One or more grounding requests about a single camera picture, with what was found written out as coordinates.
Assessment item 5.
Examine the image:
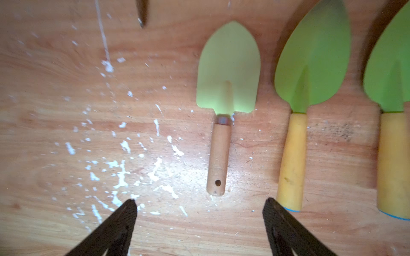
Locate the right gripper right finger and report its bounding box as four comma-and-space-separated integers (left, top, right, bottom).
263, 197, 335, 256

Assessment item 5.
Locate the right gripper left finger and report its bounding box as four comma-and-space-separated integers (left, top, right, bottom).
67, 199, 138, 256

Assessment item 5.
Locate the light green shovel wooden handle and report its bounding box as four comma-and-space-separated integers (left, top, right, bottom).
196, 21, 261, 196

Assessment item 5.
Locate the green shovel yellow handle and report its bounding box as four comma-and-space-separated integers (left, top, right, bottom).
274, 1, 351, 212
363, 1, 410, 221

